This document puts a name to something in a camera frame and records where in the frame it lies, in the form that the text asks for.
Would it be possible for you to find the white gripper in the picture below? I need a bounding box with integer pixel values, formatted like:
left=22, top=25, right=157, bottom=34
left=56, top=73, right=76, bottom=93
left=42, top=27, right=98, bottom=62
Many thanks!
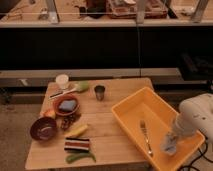
left=171, top=122, right=186, bottom=139

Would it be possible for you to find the metal fork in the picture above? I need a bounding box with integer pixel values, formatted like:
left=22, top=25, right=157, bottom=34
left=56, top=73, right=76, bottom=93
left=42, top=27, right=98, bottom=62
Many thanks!
left=140, top=120, right=153, bottom=157

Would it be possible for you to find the yellow corn cob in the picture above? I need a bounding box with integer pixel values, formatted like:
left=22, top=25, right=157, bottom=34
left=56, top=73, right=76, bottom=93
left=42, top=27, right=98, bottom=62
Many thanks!
left=65, top=124, right=88, bottom=138

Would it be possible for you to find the purple bowl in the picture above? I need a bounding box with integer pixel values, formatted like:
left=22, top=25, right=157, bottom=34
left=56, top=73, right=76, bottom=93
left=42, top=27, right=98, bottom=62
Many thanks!
left=30, top=117, right=57, bottom=141

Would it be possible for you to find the blue sponge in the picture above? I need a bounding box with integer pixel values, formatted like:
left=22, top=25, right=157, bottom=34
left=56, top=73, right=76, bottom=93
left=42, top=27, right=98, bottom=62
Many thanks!
left=59, top=100, right=77, bottom=112

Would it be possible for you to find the wooden table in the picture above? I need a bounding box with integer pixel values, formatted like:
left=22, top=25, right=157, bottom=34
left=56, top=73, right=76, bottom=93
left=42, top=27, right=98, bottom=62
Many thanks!
left=25, top=78, right=153, bottom=171

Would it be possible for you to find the white cup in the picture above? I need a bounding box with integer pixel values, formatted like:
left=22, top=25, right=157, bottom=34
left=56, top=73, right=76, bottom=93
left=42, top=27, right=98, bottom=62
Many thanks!
left=55, top=74, right=69, bottom=90

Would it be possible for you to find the green pea pod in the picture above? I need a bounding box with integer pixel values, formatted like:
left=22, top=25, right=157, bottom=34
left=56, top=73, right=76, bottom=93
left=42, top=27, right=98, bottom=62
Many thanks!
left=66, top=152, right=96, bottom=164

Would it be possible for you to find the yellow plastic bin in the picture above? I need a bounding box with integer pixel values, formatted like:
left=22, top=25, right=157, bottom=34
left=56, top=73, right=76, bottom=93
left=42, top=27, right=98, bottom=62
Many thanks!
left=111, top=87, right=205, bottom=171

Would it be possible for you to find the brown grapes toy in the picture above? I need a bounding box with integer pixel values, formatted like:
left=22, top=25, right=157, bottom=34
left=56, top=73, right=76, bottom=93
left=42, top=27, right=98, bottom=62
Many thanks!
left=61, top=114, right=81, bottom=131

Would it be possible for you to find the black cable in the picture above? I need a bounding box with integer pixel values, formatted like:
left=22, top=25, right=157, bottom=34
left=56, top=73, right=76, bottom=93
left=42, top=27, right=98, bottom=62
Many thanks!
left=179, top=139, right=213, bottom=171

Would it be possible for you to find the orange fruit toy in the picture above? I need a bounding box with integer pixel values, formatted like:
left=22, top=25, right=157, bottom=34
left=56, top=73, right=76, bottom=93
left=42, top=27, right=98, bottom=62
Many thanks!
left=43, top=109, right=56, bottom=119

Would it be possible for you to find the grey towel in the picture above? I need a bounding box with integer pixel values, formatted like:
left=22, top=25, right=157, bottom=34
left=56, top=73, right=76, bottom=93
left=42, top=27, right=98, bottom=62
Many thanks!
left=161, top=132, right=178, bottom=155

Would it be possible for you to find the metal cup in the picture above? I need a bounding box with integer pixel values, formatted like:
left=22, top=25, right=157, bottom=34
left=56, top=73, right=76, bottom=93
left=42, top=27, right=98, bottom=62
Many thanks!
left=94, top=85, right=105, bottom=101

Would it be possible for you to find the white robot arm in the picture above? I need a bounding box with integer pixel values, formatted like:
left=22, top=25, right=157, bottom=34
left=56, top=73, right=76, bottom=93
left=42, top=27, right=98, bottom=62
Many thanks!
left=172, top=93, right=213, bottom=142

